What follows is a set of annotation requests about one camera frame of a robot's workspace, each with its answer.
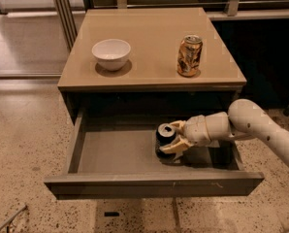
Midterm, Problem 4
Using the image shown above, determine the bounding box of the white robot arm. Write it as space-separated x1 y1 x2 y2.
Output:
156 99 289 168

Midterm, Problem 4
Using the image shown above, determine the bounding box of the orange crumpled soda can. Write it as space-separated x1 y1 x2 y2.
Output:
177 35 203 77

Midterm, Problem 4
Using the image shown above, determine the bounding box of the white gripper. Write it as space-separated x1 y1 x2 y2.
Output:
159 112 231 161

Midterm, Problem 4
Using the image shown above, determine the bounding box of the white ceramic bowl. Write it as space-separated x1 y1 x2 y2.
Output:
92 39 131 71

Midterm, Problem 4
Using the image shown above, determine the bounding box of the metal rod on floor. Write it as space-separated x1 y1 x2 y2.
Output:
0 205 27 231

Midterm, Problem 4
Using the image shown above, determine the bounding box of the blue pepsi can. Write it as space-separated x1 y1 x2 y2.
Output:
155 123 177 158

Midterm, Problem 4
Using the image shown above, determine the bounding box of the small black floor object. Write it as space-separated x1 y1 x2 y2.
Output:
104 212 119 216

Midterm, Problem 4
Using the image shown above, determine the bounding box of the open grey top drawer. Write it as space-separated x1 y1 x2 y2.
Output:
43 109 266 201

